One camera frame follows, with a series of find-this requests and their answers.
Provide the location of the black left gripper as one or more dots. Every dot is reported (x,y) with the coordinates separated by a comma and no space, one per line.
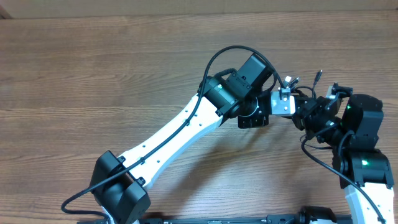
(259,121)

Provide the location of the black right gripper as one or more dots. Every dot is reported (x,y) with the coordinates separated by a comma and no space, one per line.
(308,107)

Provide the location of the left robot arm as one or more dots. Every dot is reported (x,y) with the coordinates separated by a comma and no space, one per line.
(120,183)

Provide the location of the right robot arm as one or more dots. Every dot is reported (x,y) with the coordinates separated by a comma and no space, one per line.
(364,171)

